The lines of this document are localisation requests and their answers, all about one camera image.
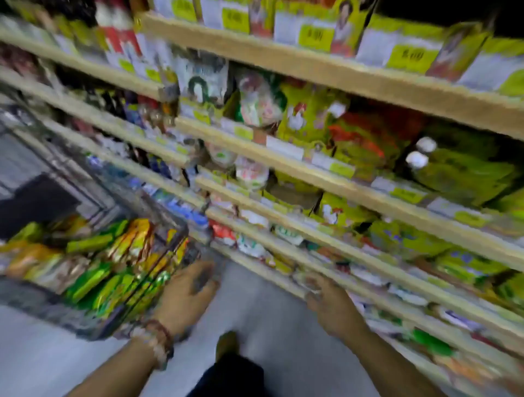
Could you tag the person's right hand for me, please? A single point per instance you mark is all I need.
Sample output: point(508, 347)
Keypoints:
point(336, 311)

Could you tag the person's left hand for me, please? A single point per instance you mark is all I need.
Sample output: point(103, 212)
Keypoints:
point(184, 299)

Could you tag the pile of seasoning packets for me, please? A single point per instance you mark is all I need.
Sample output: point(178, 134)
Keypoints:
point(106, 262)

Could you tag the wooden store shelving with goods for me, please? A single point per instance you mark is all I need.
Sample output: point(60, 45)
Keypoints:
point(327, 78)

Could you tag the person's left forearm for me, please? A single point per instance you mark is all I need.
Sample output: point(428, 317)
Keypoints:
point(115, 372)

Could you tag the person's right forearm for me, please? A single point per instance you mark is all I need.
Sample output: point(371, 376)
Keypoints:
point(393, 372)

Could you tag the black plastic cart flap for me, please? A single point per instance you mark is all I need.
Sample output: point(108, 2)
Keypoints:
point(33, 204)

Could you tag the brown shoe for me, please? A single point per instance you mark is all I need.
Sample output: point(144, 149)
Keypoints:
point(227, 343)

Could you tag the row of blue packets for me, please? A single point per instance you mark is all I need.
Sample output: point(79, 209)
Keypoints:
point(176, 209)

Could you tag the black trousers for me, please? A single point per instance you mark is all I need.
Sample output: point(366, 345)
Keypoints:
point(237, 380)

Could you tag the rows of assorted seasoning packets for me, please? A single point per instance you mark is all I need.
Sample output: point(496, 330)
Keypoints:
point(409, 163)

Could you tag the row of small dark bottles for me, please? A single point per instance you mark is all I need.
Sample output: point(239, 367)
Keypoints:
point(131, 106)

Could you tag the row of yellow price tags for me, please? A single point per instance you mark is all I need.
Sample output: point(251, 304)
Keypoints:
point(327, 37)

